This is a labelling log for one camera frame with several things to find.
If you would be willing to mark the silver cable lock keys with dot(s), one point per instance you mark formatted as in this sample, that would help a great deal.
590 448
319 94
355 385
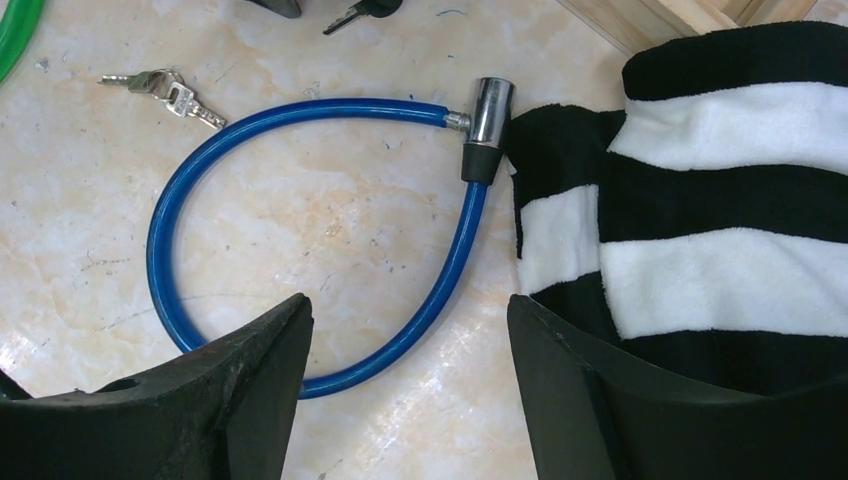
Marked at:
168 87

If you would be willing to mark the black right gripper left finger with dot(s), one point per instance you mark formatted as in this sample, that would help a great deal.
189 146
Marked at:
223 411

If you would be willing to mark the black white striped cloth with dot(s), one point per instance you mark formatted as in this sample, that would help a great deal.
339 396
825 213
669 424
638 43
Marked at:
703 226

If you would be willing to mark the black-headed padlock keys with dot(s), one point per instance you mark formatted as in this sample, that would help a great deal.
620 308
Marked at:
364 8

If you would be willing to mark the green cable lock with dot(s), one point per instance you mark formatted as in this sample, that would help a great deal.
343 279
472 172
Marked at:
18 24

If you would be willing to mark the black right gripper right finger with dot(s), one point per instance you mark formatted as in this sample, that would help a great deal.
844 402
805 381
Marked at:
594 411

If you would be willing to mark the wooden clothes rack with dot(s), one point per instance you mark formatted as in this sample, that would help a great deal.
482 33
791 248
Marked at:
636 25

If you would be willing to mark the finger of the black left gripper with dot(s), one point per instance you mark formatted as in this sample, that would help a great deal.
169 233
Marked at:
290 9

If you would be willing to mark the blue cable lock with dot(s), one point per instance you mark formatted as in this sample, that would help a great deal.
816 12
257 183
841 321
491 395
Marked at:
483 148

